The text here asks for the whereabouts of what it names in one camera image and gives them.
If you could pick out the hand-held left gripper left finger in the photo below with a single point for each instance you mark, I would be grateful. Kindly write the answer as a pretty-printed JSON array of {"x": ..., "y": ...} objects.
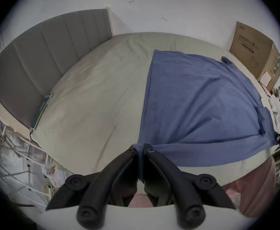
[{"x": 101, "y": 188}]

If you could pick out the white metal rack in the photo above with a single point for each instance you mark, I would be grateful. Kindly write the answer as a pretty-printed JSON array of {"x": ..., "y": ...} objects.
[{"x": 17, "y": 157}]

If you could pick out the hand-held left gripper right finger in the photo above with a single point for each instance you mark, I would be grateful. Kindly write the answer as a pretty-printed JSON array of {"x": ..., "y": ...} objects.
[{"x": 176, "y": 188}]

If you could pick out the grey padded headboard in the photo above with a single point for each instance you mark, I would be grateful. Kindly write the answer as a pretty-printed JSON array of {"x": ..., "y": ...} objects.
[{"x": 34, "y": 63}]

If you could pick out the bed with beige sheet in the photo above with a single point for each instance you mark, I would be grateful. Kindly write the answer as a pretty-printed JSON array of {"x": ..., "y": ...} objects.
[{"x": 89, "y": 104}]

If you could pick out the brown cardboard carton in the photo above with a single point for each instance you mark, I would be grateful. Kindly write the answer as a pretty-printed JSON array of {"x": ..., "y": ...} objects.
[{"x": 257, "y": 54}]

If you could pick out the blue shirt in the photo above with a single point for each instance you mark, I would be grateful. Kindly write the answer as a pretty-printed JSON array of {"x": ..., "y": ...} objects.
[{"x": 197, "y": 104}]

